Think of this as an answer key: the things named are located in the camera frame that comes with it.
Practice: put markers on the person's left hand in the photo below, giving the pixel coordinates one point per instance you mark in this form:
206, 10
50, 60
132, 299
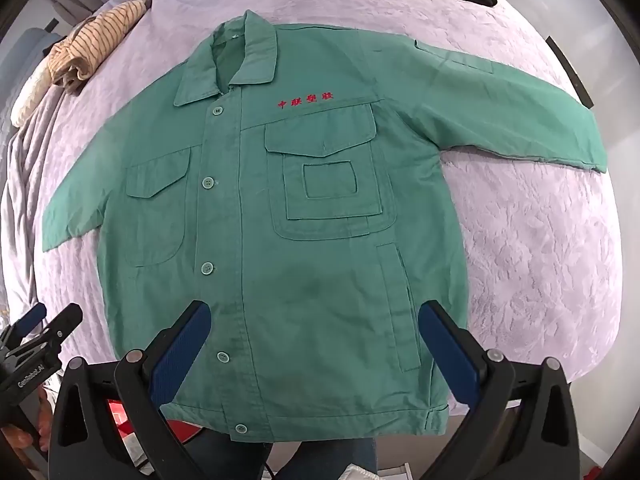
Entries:
45, 420

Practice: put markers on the person's legs in jeans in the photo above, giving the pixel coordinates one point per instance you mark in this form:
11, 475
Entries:
225, 455

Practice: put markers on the grey padded headboard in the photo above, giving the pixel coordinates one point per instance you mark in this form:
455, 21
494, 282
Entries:
25, 50

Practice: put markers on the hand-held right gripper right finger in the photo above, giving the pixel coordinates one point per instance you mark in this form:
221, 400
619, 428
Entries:
445, 350

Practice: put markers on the lilac plush blanket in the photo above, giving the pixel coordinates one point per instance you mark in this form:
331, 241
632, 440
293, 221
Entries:
525, 235

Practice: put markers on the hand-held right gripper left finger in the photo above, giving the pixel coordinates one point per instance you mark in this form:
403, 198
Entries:
185, 350

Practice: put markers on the black strip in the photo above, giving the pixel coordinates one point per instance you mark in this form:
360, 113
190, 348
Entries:
570, 70

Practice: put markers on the white pillow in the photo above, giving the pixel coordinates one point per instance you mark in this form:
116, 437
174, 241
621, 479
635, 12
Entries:
30, 95

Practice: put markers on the green work jacket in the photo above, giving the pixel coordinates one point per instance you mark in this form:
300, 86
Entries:
310, 260

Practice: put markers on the red object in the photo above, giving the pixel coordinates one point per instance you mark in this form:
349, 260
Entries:
119, 411

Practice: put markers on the beige striped garment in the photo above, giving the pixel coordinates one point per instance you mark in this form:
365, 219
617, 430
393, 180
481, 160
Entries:
90, 45

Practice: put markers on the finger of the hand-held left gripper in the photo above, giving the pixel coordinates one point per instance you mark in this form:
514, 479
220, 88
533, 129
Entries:
32, 317
67, 320

